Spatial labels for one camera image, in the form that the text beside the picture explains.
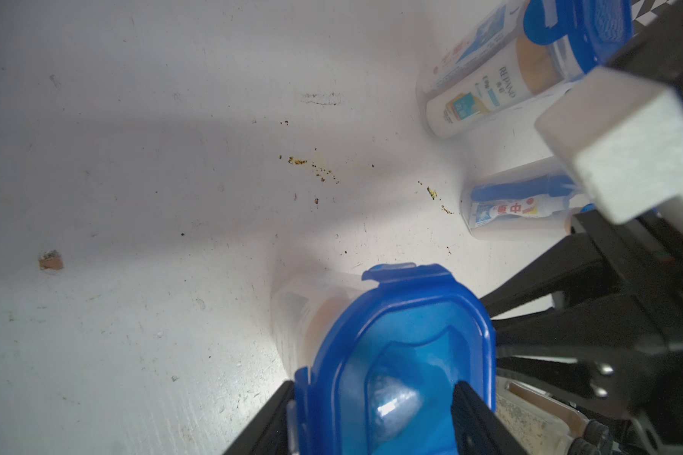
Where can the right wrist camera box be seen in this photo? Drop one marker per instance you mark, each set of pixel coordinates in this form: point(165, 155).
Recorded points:
point(621, 138)

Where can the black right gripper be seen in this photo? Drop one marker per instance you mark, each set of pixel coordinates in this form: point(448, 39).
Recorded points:
point(618, 355)

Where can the blue toothbrush case front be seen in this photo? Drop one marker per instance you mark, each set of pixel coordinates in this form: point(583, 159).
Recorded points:
point(553, 185)

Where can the blue lid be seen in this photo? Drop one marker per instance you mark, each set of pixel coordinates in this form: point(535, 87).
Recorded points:
point(382, 380)
point(581, 35)

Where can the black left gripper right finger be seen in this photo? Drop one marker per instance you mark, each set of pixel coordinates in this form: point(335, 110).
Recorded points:
point(477, 429)

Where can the small toothpaste tube front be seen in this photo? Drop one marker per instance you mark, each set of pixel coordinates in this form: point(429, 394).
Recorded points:
point(539, 206)

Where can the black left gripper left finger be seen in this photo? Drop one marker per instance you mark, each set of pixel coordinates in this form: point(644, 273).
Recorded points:
point(267, 433)

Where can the tall clear container back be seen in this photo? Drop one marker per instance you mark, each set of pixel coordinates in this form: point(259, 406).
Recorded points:
point(492, 69)

